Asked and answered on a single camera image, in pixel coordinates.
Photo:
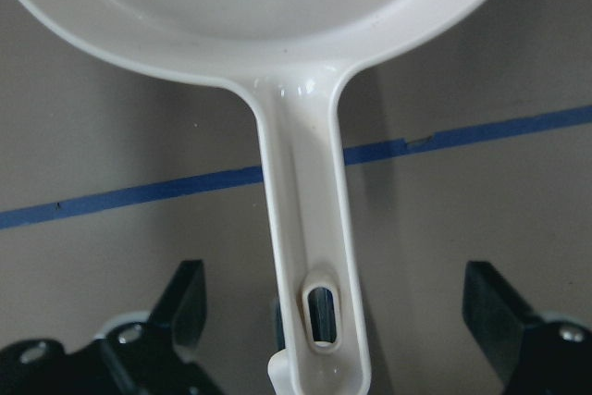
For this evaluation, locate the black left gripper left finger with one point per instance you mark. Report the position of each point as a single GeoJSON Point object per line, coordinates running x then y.
{"type": "Point", "coordinates": [134, 357]}

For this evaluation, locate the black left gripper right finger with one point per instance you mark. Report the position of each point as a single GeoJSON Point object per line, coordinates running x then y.
{"type": "Point", "coordinates": [530, 352]}

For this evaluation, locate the white plastic dustpan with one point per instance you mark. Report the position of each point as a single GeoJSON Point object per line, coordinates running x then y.
{"type": "Point", "coordinates": [289, 60]}

